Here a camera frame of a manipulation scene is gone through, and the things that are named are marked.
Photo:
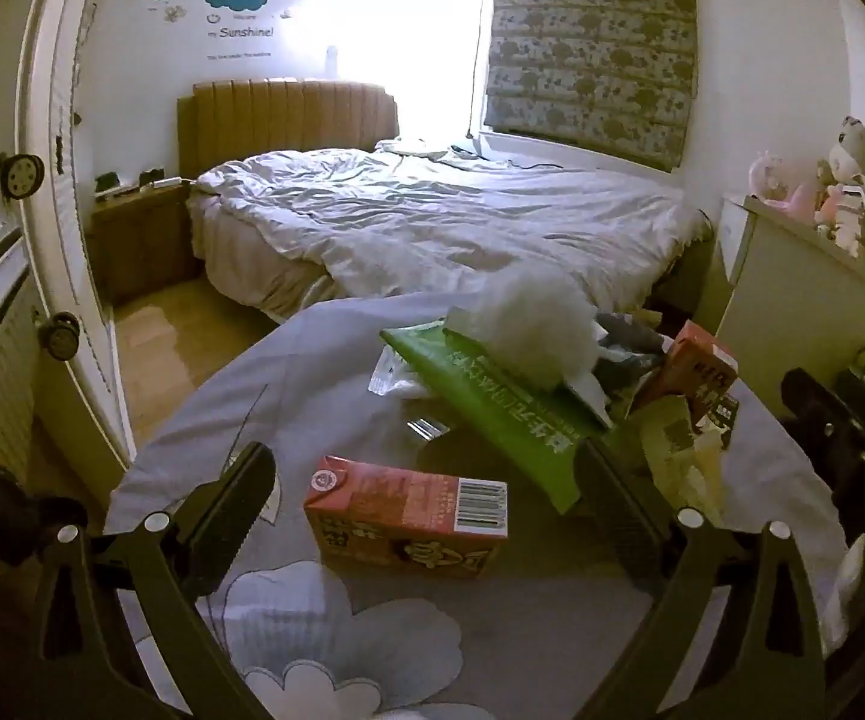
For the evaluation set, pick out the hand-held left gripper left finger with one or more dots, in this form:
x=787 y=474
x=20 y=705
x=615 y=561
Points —
x=251 y=474

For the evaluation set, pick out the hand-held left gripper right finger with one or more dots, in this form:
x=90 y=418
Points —
x=603 y=476

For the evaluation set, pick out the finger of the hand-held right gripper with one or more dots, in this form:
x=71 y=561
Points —
x=815 y=412

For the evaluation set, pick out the yellowish paper package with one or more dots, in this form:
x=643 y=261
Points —
x=676 y=472

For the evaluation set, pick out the red drink carton with barcode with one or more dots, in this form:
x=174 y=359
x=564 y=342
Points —
x=402 y=510

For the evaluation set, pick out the flower-print grey tablecloth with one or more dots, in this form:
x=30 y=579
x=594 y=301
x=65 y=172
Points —
x=312 y=390

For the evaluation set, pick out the green tissue packet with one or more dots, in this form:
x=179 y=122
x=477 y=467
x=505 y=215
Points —
x=500 y=420

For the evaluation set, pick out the white cabinet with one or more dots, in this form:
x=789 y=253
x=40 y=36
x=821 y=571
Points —
x=800 y=292

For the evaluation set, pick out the grey crumpled bag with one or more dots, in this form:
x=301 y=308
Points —
x=627 y=341

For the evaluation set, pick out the white fluffy cotton wad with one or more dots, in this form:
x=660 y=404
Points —
x=530 y=322

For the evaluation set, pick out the clear plastic wrapper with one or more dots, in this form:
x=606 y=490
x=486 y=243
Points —
x=395 y=375

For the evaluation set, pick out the small clear plastic piece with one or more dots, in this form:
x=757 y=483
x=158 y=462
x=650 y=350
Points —
x=426 y=427

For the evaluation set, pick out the pink plush toy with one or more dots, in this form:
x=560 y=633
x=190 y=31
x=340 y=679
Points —
x=777 y=184

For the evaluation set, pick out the wooden nightstand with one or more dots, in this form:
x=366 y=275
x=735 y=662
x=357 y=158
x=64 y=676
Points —
x=144 y=240

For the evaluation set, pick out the grey plush toy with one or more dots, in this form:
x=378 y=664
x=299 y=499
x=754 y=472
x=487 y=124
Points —
x=856 y=150

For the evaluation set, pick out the bed with white duvet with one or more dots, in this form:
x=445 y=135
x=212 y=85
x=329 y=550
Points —
x=462 y=225

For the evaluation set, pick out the tan padded headboard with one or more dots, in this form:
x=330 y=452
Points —
x=282 y=120

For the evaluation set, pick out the floral window blind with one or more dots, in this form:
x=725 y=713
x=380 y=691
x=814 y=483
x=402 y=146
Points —
x=590 y=52

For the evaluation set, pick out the white door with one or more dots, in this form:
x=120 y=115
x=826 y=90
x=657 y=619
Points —
x=50 y=90

